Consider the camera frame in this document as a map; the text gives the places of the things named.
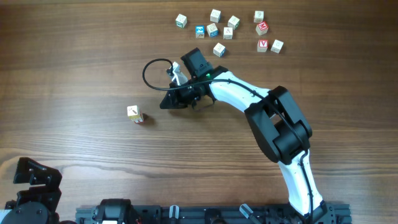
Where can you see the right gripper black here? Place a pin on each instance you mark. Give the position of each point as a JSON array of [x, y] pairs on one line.
[[177, 101]]

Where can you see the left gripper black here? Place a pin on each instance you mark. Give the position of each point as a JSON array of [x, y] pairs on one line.
[[41, 176]]

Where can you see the red sided base block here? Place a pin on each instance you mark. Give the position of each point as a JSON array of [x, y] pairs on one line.
[[139, 121]]

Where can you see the yellow sided picture block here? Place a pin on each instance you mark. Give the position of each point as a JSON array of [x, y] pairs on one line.
[[133, 111]]

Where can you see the blue P letter block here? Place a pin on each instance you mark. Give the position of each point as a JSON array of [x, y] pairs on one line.
[[219, 50]]

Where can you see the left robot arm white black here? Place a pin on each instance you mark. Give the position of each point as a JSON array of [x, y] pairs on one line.
[[38, 204]]

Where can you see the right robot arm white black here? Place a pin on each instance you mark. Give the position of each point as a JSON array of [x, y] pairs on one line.
[[277, 123]]

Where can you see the blue H letter block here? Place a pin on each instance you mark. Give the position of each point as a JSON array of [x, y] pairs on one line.
[[199, 32]]

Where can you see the blue sided picture block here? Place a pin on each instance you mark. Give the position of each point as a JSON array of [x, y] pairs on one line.
[[212, 30]]

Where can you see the green letter block far left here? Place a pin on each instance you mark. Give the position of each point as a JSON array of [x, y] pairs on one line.
[[181, 21]]

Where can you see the picture block centre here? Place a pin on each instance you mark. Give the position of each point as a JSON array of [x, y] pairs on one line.
[[228, 33]]

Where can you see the plain top block upper middle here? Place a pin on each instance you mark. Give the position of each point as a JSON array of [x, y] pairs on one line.
[[215, 16]]

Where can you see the plain block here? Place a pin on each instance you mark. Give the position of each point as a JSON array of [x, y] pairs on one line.
[[258, 16], [277, 46], [215, 16]]

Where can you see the green sided block upper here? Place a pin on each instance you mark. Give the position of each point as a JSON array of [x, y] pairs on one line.
[[234, 22]]

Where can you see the red V letter block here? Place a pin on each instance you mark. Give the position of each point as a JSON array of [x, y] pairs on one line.
[[262, 45]]

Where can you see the red M letter block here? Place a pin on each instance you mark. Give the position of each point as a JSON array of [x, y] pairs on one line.
[[262, 28]]

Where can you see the plain block far right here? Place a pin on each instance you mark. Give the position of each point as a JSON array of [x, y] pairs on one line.
[[277, 46]]

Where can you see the plain block upper right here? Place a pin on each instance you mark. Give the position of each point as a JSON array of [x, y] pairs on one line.
[[258, 16]]

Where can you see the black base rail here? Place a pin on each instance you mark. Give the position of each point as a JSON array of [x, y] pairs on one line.
[[328, 213]]

